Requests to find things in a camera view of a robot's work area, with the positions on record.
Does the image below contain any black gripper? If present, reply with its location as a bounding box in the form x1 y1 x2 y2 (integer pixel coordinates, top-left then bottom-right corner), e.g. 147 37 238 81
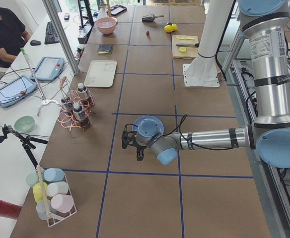
132 135 147 161

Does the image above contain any blue round plate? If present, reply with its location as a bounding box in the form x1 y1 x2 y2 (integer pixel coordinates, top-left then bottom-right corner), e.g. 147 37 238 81
132 116 164 133

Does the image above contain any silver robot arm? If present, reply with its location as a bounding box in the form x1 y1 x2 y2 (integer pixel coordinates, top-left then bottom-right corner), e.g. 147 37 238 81
122 0 290 168

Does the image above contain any drink bottle front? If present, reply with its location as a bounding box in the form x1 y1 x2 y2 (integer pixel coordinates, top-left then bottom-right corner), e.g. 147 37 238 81
73 102 89 128

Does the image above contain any drink bottle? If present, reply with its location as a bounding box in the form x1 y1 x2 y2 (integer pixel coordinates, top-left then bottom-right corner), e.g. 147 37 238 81
61 97 73 116
73 102 89 128
77 83 89 105

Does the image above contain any drink bottle back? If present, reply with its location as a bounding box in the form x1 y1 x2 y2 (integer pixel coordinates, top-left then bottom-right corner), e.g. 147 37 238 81
77 83 89 105

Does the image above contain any drink bottle left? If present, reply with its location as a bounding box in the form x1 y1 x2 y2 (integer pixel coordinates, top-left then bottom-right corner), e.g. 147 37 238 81
61 97 73 116

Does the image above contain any cream bear tray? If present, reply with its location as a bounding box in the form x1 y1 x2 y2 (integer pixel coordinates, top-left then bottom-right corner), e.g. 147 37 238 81
83 60 117 88

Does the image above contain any pink cup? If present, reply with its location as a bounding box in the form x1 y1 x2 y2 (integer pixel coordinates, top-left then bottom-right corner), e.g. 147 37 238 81
50 194 74 213

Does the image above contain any white cup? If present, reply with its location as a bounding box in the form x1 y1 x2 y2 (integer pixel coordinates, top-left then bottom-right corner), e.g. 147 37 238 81
46 181 69 197

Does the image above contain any wooden cutting board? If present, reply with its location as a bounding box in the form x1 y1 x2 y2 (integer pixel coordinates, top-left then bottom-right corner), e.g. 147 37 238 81
172 35 199 59

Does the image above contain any white stand with pole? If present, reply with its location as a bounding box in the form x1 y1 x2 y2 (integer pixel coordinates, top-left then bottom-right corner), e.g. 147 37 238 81
20 48 61 117

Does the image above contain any yellow cup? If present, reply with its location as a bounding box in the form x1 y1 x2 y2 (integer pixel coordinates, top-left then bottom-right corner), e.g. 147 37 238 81
32 182 43 203

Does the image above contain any green cup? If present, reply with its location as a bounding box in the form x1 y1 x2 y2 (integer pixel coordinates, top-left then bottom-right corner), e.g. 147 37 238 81
25 173 39 187

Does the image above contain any grey yellow folded cloth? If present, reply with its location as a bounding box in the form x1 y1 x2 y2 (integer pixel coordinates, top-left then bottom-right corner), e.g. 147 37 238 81
97 44 113 55

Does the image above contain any lemon half slice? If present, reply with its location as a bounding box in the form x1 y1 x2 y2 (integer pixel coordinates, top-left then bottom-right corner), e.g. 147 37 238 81
179 47 187 53

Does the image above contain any light blue lower cup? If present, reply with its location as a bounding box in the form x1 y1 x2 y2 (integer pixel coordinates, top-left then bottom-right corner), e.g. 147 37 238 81
36 200 50 221

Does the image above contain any black tripod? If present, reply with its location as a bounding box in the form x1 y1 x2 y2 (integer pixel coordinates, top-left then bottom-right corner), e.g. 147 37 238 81
0 124 49 171

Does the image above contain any green bowl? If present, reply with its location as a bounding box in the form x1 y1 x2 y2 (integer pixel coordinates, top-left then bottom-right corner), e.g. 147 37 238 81
14 116 35 133

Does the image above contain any yellow plastic knife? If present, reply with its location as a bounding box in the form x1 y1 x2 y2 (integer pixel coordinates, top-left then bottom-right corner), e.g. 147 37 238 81
176 37 195 40

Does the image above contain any far blue teach pendant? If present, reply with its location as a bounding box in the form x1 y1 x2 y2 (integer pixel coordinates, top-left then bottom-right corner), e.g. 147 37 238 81
34 57 65 82

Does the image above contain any blue teach pendant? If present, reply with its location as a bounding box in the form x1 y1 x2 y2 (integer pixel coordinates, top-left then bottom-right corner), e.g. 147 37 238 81
34 57 65 82
0 75 37 108

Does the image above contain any yellow lemon front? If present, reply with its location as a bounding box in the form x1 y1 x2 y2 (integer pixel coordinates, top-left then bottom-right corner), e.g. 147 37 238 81
164 25 174 33

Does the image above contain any yellow lemon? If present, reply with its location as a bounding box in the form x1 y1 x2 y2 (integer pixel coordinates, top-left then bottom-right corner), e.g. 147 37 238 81
164 25 174 33
172 23 178 31

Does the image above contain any yellow lemon back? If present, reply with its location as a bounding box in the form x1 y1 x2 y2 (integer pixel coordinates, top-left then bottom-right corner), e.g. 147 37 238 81
172 23 178 31

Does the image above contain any pink bowl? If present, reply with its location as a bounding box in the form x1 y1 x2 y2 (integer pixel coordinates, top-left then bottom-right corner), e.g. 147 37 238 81
95 17 118 35

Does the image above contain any metal scoop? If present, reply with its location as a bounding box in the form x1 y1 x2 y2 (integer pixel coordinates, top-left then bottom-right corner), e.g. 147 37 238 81
142 14 164 23

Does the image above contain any near blue teach pendant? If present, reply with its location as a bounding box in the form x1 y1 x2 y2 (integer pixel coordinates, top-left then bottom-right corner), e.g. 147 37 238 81
0 75 37 108

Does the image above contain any black tray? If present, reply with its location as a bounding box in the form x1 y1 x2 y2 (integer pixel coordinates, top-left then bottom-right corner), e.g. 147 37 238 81
110 4 127 16

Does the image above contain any black keyboard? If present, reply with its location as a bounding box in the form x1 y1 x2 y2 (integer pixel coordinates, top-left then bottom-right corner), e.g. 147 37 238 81
44 21 59 45

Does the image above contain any black computer mouse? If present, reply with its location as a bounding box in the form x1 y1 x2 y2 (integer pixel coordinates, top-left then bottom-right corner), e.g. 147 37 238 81
30 40 41 46

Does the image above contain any red cylinder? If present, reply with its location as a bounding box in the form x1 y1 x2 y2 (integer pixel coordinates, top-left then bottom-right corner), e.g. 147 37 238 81
0 200 22 220

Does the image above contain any black phone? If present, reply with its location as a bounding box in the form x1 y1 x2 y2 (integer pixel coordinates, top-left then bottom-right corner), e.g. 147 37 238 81
64 13 70 20

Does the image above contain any person in black shirt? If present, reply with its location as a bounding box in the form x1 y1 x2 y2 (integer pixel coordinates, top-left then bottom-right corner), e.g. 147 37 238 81
0 7 31 68

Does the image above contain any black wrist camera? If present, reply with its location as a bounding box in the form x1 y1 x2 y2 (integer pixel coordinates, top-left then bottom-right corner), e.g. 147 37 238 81
121 123 137 149

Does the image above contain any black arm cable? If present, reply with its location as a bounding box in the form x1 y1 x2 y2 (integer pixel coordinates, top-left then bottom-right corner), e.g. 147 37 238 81
163 114 235 151

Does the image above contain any copper wire bottle rack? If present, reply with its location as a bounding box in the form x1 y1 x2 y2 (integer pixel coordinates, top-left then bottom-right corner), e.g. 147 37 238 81
58 77 95 132

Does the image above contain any wooden basket handle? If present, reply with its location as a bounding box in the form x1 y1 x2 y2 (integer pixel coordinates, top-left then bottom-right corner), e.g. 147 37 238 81
36 165 51 220

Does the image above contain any white wire cup basket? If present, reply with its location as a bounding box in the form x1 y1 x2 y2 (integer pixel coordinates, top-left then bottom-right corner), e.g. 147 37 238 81
41 167 77 227

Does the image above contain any steel black-tipped knife handle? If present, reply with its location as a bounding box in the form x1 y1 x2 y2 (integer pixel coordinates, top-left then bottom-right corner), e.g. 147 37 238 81
176 43 200 48

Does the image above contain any aluminium frame post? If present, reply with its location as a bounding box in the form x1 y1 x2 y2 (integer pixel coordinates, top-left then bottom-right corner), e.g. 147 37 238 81
42 0 79 75

